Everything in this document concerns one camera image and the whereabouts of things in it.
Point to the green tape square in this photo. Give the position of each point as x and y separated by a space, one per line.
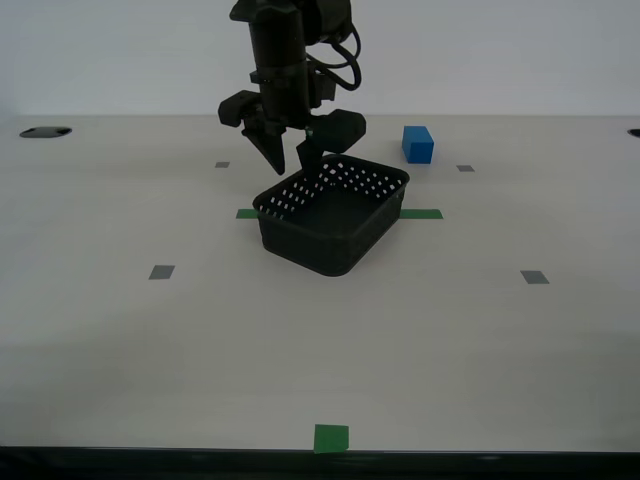
331 439

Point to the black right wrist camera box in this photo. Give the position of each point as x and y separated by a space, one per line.
322 90

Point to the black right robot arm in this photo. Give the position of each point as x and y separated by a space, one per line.
277 35

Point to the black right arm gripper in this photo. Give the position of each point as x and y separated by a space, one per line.
282 100

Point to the black perforated plastic basket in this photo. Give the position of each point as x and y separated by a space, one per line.
320 240

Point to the blue block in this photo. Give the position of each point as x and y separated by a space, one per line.
417 145

